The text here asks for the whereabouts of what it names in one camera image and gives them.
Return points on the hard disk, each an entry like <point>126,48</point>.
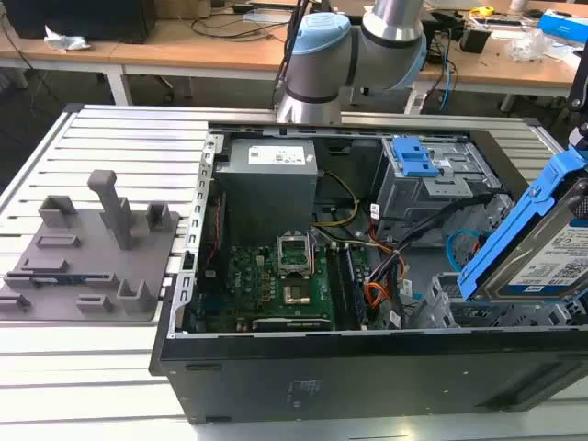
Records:
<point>551,257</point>

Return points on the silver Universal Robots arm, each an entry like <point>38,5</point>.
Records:
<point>317,69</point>

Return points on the metal disk bay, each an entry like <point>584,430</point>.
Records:
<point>436,308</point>

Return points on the blue cardboard box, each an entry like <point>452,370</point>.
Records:
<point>562,27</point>

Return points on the clear plastic bag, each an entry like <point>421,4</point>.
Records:
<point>533,46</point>

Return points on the long wooden desk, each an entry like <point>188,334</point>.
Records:
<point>496,69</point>

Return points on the small black box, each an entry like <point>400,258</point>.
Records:
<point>474,40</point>

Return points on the blue plastic drive latch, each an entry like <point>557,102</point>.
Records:
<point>415,158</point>

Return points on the metal optical drive cage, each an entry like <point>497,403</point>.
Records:
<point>413,197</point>

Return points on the black RAM stick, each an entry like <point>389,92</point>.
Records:
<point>339,289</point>

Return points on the grey power supply unit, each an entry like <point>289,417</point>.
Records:
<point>266,197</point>

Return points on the black graphics card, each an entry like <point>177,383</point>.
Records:
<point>291,324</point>

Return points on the green motherboard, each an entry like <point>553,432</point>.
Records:
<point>257,285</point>

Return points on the black open PC case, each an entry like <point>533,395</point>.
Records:
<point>321,381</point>

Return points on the wooden desk with white legs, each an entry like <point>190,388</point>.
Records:
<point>151,50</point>

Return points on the large black box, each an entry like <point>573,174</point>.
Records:
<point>78,18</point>

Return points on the crumpled white paper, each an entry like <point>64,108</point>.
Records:
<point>64,41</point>

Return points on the grey parts rack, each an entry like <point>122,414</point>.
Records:
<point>92,275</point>

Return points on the green RAM stick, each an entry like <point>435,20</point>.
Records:
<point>59,279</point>

